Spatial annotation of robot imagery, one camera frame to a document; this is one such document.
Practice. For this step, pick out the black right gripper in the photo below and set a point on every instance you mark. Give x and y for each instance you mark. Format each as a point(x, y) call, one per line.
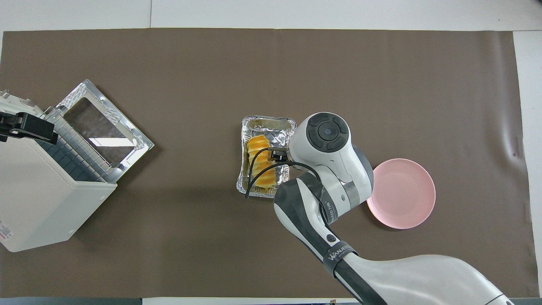
point(279, 155)

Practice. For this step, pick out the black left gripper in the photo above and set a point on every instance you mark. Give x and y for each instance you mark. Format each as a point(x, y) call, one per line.
point(9, 127)

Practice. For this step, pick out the yellow twisted bread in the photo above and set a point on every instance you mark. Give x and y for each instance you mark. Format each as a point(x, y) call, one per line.
point(258, 146)

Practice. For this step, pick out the aluminium foil tray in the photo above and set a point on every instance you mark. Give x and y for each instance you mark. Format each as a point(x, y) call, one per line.
point(271, 127)

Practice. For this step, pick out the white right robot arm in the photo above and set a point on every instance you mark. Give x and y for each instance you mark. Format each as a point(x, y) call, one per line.
point(330, 148)

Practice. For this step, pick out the glass oven door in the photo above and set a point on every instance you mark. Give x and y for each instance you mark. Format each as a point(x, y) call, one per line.
point(101, 123)

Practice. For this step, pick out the white toaster oven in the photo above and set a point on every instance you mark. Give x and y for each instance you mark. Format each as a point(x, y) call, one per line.
point(38, 203)

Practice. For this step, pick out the pink round plate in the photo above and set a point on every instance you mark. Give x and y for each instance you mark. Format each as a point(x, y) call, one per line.
point(406, 195)

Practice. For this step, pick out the brown paper table mat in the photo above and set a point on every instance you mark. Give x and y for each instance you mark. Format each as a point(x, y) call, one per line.
point(169, 233)

